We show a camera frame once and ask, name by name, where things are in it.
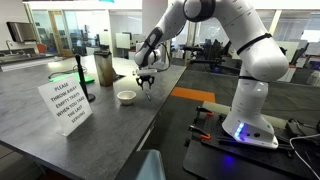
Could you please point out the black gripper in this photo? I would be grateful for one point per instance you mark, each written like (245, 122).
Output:
(145, 79)

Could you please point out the blue pen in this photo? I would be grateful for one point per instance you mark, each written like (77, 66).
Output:
(147, 96)

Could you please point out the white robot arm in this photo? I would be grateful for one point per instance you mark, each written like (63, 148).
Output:
(260, 60)

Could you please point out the white bowl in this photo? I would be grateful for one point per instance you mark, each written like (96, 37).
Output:
(126, 97)

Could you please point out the metallic canister dispenser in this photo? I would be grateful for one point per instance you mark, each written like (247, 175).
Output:
(103, 68)

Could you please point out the white partition board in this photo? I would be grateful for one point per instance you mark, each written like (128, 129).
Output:
(122, 40)

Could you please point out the black pole stand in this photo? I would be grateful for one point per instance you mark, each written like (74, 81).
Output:
(82, 76)

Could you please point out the black orange clamp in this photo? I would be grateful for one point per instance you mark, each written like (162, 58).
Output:
(199, 131)
(204, 111)

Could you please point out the white square column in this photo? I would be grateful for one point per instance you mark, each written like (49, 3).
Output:
(150, 16)

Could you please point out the green flat tablet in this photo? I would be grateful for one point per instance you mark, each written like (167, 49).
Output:
(71, 78)

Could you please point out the black office chair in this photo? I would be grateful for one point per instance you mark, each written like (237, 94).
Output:
(215, 53)

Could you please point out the teal chair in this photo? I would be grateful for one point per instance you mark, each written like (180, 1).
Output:
(144, 165)

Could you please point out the white printed sign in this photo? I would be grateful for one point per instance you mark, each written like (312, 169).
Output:
(65, 105)

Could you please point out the black mounting plate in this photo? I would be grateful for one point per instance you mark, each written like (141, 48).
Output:
(213, 160)

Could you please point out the steel sink counter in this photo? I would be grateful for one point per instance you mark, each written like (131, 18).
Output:
(26, 60)

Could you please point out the metal faucet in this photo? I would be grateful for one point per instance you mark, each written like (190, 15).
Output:
(8, 46)

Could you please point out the black power adapter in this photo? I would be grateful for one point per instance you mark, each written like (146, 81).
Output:
(294, 128)

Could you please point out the wall paper towel dispenser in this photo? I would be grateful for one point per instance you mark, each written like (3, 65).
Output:
(22, 31)

